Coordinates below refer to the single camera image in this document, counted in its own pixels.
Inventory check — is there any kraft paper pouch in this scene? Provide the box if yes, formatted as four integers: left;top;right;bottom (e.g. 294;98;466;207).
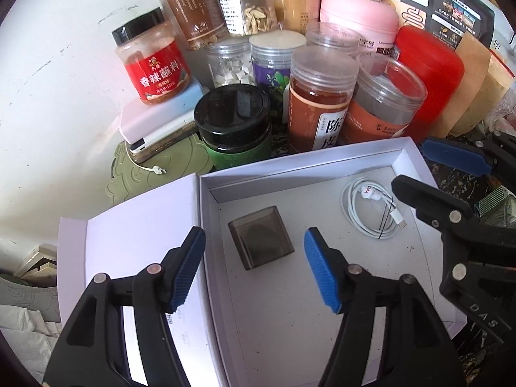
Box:
439;31;516;138

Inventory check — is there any red label spice jar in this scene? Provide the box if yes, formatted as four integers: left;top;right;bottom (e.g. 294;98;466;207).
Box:
112;8;193;106

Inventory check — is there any dark translucent square case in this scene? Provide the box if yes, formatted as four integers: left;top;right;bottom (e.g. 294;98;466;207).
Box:
228;206;295;270

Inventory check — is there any green jar with black lid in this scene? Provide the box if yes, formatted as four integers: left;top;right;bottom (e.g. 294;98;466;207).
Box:
194;87;273;171

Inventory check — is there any tall brown powder jar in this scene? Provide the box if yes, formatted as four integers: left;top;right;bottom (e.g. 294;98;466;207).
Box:
145;0;229;52

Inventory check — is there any green mat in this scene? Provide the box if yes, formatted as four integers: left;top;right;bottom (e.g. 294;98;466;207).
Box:
106;134;215;207

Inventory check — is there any black snack pouch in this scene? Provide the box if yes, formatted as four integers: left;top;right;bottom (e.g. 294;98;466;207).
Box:
382;0;495;51

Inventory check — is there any white cloth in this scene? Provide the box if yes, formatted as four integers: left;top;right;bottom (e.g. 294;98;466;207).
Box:
0;302;62;373

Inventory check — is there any white box lid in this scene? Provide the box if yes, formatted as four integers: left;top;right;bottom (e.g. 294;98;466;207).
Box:
58;173;204;387

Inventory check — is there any orange label jar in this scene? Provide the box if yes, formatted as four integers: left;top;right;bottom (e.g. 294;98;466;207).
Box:
342;54;428;146

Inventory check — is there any gold edged power bank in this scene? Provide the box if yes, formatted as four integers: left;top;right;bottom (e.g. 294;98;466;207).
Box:
128;120;199;166

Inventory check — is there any dried peel jar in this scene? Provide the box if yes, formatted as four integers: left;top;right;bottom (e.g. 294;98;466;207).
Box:
288;46;360;153

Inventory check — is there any purple label jar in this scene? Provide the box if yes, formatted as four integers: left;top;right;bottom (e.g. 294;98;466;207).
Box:
249;31;307;126

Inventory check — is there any tan jar with dark lid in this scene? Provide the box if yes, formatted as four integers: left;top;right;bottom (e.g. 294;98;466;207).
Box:
269;0;323;35

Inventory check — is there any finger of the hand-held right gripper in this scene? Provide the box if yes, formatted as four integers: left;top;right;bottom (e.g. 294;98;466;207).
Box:
392;174;516;345
421;129;516;188

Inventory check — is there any white cubes jar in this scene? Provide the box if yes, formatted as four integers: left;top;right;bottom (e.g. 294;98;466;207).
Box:
206;42;256;90

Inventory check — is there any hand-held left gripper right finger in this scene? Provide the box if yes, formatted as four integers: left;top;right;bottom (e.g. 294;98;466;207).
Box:
303;227;460;387

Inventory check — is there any white charging cable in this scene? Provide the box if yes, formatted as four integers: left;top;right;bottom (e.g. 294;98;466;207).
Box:
128;155;168;177

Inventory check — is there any white cardboard box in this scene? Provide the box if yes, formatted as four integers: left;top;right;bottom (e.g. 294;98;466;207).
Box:
199;137;468;387

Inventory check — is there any red canister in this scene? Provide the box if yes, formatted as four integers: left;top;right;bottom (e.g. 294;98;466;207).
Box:
392;26;465;138

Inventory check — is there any grey-green quilted cloth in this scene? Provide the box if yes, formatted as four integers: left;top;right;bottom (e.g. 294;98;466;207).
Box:
0;273;58;323

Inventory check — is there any dried slices jar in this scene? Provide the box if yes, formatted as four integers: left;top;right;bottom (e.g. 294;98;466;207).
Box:
213;0;279;38

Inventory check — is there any pink plastic jar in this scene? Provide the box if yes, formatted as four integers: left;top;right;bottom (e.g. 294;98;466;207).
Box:
320;0;400;54

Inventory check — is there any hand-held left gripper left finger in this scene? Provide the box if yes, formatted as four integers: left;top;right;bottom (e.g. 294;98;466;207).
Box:
42;226;207;387

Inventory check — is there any pale lavender power bank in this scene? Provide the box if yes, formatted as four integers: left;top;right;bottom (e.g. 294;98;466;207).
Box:
120;77;204;146

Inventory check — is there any white usb cable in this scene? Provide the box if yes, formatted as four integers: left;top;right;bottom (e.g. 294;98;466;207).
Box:
341;177;409;240

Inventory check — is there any green patterned packet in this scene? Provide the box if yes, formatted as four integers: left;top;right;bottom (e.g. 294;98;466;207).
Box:
474;188;516;227

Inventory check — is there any clear plastic jar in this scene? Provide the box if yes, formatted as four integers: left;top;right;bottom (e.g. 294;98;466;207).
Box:
305;22;360;58

